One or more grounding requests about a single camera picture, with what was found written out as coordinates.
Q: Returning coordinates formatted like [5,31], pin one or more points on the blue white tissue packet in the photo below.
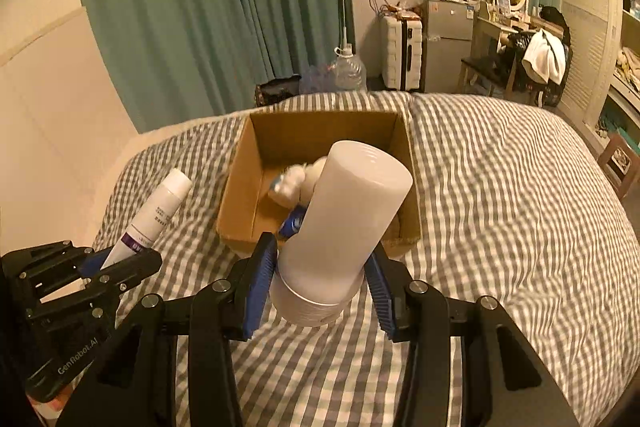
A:
[292,222]

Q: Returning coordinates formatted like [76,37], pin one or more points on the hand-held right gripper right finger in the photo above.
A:
[382,302]

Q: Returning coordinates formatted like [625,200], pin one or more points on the cardboard box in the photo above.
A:
[240,192]

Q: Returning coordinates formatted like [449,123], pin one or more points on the grey white checked blanket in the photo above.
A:
[500,207]

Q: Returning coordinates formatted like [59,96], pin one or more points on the white suitcase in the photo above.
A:
[395,57]

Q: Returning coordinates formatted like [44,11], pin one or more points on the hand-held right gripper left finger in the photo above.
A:
[260,287]

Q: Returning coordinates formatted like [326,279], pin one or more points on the white wardrobe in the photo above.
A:
[585,32]

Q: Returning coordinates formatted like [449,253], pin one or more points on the dark wooden stool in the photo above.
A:
[480,67]

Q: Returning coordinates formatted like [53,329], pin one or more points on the white cosmetic tube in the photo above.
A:
[155,212]

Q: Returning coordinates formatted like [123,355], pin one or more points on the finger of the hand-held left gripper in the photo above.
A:
[130,269]
[92,264]

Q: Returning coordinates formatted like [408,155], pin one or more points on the white cylindrical bottle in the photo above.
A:
[345,217]

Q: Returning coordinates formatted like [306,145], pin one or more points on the pile of yellowish clothes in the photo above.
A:
[629,67]

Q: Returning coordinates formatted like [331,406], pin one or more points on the small pink stool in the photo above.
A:
[620,157]

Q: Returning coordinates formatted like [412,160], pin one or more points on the black plastic bag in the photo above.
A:
[515,52]

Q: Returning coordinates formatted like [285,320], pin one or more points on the black clothing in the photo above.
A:
[552,19]

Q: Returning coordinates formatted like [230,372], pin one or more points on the clear water jug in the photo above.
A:
[347,74]

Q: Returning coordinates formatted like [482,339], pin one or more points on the small grey fridge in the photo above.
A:
[447,57]

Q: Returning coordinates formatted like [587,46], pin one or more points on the small picture frame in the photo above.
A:
[502,4]

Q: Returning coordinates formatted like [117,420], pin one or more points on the thin white rod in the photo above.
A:
[345,22]

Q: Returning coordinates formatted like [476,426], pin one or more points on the white garment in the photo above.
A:
[542,54]

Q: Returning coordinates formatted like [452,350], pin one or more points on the white vanity desk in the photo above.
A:
[485,32]

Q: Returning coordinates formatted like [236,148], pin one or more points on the dark patterned bag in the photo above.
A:
[275,92]

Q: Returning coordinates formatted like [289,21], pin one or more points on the white sock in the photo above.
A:
[307,177]

